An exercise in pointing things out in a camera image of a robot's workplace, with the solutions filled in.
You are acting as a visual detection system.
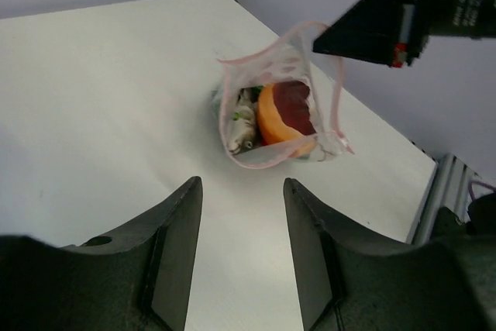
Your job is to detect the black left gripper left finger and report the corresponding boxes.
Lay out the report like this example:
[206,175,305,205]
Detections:
[1,177,203,330]

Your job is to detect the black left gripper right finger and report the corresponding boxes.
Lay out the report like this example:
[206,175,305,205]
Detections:
[284,178,495,330]

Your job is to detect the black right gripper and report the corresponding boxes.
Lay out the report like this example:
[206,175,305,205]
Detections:
[312,0,495,67]

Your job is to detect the clear zip top bag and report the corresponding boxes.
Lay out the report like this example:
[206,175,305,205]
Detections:
[212,21,353,170]

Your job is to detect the orange red fake papaya slice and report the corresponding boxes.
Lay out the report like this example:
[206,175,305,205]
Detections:
[256,80,316,147]

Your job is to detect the grey fake fish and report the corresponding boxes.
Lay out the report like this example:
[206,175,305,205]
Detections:
[226,88,257,155]

